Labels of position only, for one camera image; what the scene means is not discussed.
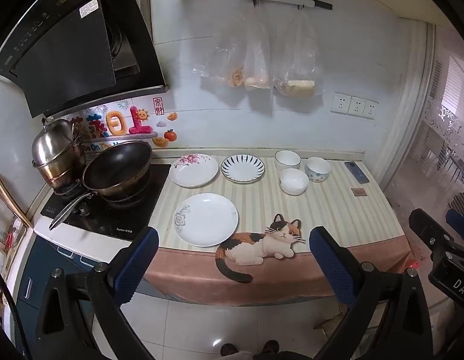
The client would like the white bowl with blue pattern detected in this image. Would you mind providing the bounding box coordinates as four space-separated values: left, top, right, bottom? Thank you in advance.
305 157 332 183

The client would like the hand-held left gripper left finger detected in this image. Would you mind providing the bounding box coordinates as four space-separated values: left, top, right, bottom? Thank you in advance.
35 227 160 360

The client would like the stainless steel stacked pot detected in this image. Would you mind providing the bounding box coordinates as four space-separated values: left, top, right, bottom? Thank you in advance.
32 118 87 191

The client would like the clear plastic bag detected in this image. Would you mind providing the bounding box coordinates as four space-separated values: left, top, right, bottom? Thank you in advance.
243 7 272 91
192 7 252 88
273 10 326 99

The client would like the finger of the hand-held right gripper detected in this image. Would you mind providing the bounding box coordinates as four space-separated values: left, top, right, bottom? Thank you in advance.
409 208 455 249
445 209 464 238

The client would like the white plate with blue stripes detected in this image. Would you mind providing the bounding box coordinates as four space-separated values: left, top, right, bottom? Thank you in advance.
220 154 266 183

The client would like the blue smartphone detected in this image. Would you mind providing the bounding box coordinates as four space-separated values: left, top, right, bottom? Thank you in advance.
344 161 370 184

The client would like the white wall hook rack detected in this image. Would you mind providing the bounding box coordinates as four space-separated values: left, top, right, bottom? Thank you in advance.
239 0 316 9

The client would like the plain white bowl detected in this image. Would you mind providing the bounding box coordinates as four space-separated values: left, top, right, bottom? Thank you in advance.
279 168 309 196

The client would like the white plate with pink flowers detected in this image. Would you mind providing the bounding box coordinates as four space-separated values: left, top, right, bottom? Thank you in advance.
169 153 219 188

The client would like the white bowl with dark rim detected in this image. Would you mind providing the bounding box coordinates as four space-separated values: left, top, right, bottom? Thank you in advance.
274 150 302 175

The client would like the wooden framed panel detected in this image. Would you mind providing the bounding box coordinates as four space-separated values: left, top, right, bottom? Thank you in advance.
0 167 33 271

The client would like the black range hood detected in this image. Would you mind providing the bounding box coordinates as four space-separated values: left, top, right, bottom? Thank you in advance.
0 0 169 119

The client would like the colourful wall sticker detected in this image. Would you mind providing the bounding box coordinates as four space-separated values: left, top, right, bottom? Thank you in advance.
70 99 179 151

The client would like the white wall socket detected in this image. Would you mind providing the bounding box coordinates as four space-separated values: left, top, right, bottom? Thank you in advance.
363 99 379 121
347 96 367 118
330 92 353 115

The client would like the frosted glass door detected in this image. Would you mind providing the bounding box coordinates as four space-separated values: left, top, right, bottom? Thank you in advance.
382 19 464 241

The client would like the black gas stove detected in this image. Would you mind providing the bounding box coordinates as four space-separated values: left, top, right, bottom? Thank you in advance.
40 163 171 241

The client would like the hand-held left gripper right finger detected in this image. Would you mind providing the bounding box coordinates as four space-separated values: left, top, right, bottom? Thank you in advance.
309 226 433 360

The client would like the black wok with steel handle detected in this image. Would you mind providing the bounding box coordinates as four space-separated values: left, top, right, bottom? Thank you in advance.
49 141 153 230

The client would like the white plate with grey flowers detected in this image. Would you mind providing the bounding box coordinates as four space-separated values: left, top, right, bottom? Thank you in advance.
174 193 239 247

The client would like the blue kitchen cabinet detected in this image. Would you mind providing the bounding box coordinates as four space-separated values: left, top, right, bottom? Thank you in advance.
14 232 105 349

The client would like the striped tablecloth with cat print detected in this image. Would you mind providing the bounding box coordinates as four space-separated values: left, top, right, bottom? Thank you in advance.
144 154 412 306

